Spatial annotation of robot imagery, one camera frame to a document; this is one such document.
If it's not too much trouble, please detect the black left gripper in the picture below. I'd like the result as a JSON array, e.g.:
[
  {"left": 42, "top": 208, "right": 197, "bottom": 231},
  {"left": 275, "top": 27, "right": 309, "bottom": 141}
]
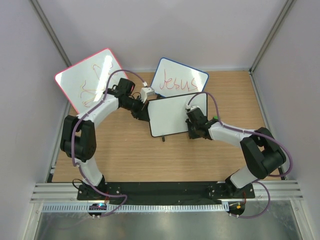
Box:
[{"left": 121, "top": 96, "right": 150, "bottom": 122}]

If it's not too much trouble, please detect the black framed whiteboard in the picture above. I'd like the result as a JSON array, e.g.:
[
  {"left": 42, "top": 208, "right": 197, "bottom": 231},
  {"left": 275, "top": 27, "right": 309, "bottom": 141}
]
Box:
[{"left": 147, "top": 93, "right": 208, "bottom": 138}]

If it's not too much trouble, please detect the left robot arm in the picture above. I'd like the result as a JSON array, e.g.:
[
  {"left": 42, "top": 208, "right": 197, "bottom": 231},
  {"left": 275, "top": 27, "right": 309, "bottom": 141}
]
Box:
[{"left": 60, "top": 78, "right": 154, "bottom": 200}]

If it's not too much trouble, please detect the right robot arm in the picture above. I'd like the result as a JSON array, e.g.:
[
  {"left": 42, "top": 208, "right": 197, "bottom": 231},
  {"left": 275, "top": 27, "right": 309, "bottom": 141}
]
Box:
[{"left": 185, "top": 106, "right": 287, "bottom": 198}]

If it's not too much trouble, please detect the blue framed whiteboard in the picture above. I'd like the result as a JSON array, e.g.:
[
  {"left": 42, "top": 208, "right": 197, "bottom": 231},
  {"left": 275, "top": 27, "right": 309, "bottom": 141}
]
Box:
[{"left": 150, "top": 57, "right": 209, "bottom": 98}]

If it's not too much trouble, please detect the pink framed whiteboard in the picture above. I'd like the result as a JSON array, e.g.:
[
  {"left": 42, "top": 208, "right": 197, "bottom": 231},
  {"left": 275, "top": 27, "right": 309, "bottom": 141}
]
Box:
[{"left": 54, "top": 48, "right": 127, "bottom": 114}]

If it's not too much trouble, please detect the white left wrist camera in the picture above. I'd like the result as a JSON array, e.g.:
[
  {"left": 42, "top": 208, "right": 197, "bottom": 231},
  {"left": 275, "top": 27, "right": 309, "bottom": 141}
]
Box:
[{"left": 140, "top": 86, "right": 155, "bottom": 103}]

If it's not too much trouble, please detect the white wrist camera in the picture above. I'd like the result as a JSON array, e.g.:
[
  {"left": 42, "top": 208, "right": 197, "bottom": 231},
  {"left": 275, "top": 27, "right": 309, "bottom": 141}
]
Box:
[
  {"left": 140, "top": 86, "right": 155, "bottom": 103},
  {"left": 185, "top": 105, "right": 200, "bottom": 113}
]

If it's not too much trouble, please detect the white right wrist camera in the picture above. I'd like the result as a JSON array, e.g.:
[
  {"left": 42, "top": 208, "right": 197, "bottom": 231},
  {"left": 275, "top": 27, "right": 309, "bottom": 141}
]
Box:
[{"left": 185, "top": 105, "right": 200, "bottom": 113}]

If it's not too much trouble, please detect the slotted cable duct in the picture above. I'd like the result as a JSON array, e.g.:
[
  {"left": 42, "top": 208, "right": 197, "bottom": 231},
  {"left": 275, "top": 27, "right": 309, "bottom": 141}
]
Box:
[{"left": 41, "top": 202, "right": 229, "bottom": 214}]

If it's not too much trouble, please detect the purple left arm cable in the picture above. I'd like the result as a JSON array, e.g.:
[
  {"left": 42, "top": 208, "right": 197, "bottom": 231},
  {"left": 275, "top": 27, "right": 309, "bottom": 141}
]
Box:
[{"left": 71, "top": 69, "right": 148, "bottom": 216}]

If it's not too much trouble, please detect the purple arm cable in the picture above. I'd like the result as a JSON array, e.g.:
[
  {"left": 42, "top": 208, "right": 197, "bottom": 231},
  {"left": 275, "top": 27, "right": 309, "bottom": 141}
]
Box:
[
  {"left": 71, "top": 69, "right": 148, "bottom": 216},
  {"left": 186, "top": 92, "right": 294, "bottom": 219}
]

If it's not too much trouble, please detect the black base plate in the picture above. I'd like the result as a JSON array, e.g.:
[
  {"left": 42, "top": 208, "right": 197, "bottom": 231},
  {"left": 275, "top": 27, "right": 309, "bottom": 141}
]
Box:
[{"left": 76, "top": 181, "right": 256, "bottom": 201}]

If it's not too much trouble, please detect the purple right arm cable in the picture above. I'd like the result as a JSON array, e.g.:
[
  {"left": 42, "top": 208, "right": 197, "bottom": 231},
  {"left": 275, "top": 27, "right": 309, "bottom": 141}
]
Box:
[{"left": 186, "top": 92, "right": 294, "bottom": 219}]

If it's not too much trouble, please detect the aluminium frame rail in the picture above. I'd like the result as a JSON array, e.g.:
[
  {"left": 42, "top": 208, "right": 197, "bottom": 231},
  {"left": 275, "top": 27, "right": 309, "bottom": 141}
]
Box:
[{"left": 30, "top": 181, "right": 81, "bottom": 204}]

